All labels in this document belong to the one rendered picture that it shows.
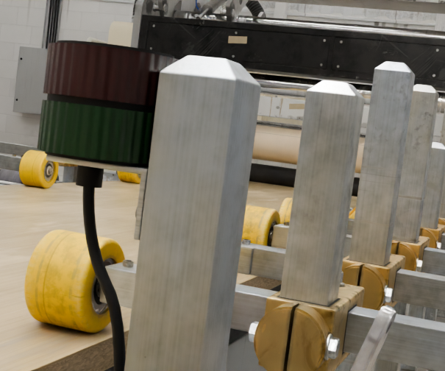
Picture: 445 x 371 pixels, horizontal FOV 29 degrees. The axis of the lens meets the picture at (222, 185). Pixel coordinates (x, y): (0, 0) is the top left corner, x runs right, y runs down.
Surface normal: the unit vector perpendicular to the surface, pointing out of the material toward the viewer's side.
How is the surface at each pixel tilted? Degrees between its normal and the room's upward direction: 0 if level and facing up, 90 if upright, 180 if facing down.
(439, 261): 90
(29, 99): 90
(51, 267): 68
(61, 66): 90
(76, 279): 78
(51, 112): 90
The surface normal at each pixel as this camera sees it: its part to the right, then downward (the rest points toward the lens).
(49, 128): -0.74, -0.04
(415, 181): -0.33, 0.02
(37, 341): 0.12, -0.99
